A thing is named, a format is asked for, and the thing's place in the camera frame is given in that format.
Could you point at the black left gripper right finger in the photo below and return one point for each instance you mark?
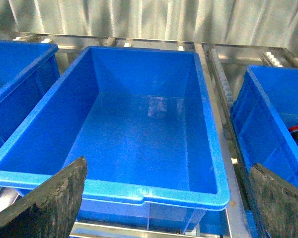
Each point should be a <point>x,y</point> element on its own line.
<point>277,202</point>

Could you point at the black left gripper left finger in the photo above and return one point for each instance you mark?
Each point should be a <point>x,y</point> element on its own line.
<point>50,210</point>

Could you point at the blue right upper bin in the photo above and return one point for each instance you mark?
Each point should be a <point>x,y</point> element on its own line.
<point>265,109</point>

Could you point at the blue bin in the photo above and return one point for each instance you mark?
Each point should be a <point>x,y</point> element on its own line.
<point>143,120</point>
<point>27,72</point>
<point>265,109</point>

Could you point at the blue middle upper bin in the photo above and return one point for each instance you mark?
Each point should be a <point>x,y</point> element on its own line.
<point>143,120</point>

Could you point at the blue left upper bin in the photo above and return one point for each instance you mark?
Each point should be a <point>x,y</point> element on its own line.
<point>27,72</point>

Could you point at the metal shelf rack frame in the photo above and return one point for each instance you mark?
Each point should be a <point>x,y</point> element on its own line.
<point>224,67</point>

